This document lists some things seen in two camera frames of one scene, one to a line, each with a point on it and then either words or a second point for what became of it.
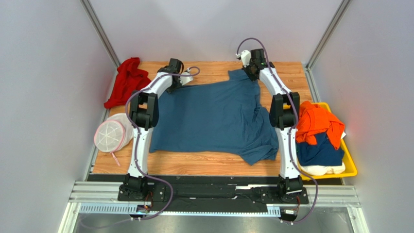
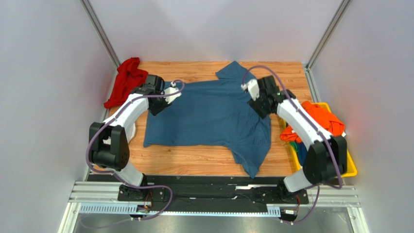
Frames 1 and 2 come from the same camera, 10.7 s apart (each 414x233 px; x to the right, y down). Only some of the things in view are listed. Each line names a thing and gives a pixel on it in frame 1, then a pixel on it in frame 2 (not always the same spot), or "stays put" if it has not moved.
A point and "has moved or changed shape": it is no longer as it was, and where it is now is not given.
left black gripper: [179, 84] -> [165, 105]
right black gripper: [252, 73] -> [258, 108]
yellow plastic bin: [351, 169] stays put
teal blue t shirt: [219, 117] has moved or changed shape
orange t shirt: [313, 120] stays put
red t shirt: [130, 76] stays put
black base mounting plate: [185, 192] stays put
